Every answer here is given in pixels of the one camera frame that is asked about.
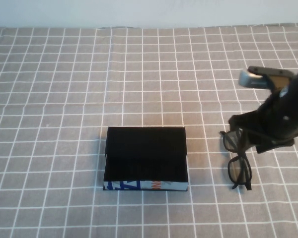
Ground black-framed glasses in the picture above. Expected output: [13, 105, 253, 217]
[219, 128, 253, 191]

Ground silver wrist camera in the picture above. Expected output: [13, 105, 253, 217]
[238, 65, 298, 90]

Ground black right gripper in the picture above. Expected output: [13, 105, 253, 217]
[228, 89, 296, 154]

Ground grey white-grid tablecloth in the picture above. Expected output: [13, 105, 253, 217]
[0, 22, 298, 238]

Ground black printed glasses case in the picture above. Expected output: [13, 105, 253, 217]
[103, 126, 189, 193]

